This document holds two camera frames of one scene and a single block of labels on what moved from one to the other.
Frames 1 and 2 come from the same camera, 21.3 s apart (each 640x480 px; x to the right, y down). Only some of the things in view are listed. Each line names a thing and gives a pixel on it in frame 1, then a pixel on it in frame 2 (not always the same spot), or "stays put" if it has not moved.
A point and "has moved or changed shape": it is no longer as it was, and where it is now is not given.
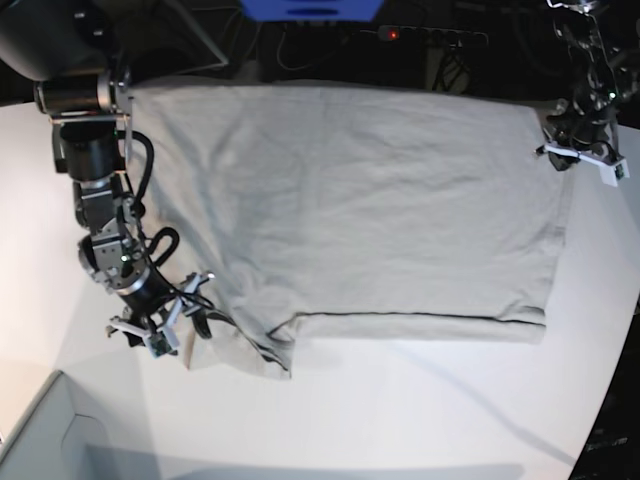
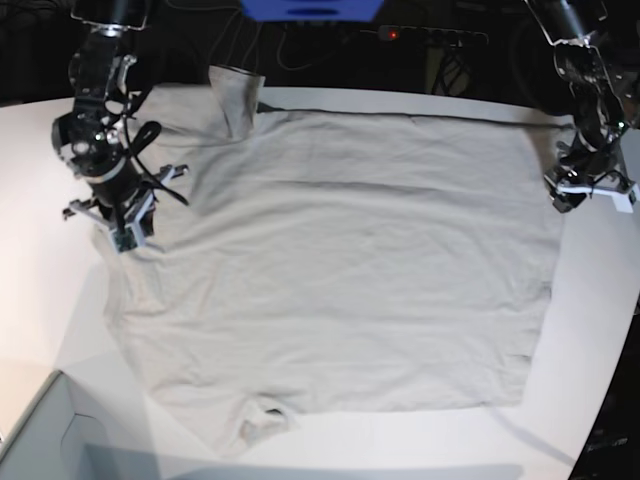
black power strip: [405, 33] stays put
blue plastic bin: [312, 10] stays put
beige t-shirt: [345, 210] has moved or changed shape
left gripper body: [138, 326] -> [130, 221]
